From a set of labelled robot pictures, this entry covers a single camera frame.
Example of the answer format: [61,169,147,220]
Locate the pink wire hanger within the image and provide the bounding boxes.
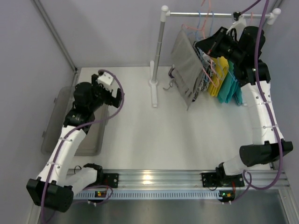
[181,0,225,87]

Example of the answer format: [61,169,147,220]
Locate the grey trousers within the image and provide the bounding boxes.
[163,29,203,110]

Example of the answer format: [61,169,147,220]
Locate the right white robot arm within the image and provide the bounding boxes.
[194,26,293,180]

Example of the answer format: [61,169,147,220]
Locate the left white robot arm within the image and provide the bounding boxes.
[26,69,124,212]

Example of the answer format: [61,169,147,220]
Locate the blue hanger with yellow garment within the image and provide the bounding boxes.
[203,17,222,82]

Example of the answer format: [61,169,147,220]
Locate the blue hanger with patterned garment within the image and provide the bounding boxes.
[193,10,211,80]

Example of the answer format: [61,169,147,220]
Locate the blue hanger with teal garment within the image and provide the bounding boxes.
[220,64,238,83]

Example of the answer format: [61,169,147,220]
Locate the far right pink hanger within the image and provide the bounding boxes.
[248,12,253,26]

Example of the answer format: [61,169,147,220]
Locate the yellow garment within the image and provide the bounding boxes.
[207,56,229,97]

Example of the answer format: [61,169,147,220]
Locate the purple patterned garment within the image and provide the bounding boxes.
[192,44,215,102]

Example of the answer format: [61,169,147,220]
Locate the teal garment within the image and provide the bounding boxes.
[217,61,243,105]

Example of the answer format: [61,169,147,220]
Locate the grey plastic bin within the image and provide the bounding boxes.
[41,86,108,156]

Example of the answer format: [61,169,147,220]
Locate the white metal clothes rack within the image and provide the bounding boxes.
[149,5,281,108]

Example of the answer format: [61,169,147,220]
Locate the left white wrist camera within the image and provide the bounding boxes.
[97,72,114,87]

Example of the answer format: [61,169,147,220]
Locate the aluminium mounting rail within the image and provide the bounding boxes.
[104,169,290,190]

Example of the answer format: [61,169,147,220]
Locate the grey slotted cable duct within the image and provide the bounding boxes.
[74,190,222,200]

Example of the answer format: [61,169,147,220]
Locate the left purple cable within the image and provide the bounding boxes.
[41,69,125,224]

